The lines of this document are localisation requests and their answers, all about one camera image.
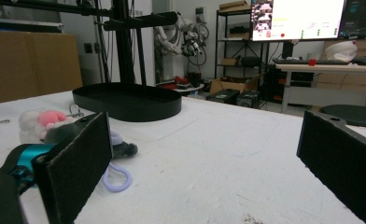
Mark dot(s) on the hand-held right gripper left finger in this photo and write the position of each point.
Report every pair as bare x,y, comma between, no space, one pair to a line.
75,168

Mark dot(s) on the dark computer monitor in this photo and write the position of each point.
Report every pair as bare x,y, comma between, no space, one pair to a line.
361,17

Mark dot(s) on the flat cardboard boxes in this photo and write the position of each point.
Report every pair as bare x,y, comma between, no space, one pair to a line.
234,5

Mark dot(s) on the large brown cardboard sheet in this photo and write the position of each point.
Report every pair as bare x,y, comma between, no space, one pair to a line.
31,65

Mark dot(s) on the black keyboard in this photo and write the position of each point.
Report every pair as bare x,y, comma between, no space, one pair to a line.
299,62

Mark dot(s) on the black rig frame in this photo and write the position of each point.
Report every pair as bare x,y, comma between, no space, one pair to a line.
123,53

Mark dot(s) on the round white table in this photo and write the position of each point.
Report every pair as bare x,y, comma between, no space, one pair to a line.
187,88

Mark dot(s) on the white table mat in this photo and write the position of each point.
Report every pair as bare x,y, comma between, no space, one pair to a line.
203,171

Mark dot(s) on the lit computer monitor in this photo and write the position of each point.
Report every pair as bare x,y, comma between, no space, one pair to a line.
308,18

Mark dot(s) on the black metal shelf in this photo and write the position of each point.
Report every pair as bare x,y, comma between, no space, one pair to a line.
217,40

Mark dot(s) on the black hanger stand with tray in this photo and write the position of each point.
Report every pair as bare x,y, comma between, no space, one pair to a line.
128,104

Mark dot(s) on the black round stool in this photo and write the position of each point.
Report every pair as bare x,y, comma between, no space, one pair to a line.
355,114

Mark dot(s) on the black computer tower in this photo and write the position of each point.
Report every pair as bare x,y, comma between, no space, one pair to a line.
249,99
223,96

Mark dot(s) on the white cap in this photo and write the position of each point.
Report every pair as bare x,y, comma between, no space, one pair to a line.
341,51

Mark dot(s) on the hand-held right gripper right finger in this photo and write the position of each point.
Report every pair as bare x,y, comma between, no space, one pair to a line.
343,168

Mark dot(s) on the open cardboard box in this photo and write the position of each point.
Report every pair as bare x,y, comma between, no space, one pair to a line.
231,84

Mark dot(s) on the small red object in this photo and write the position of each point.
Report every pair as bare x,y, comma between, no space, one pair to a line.
312,62

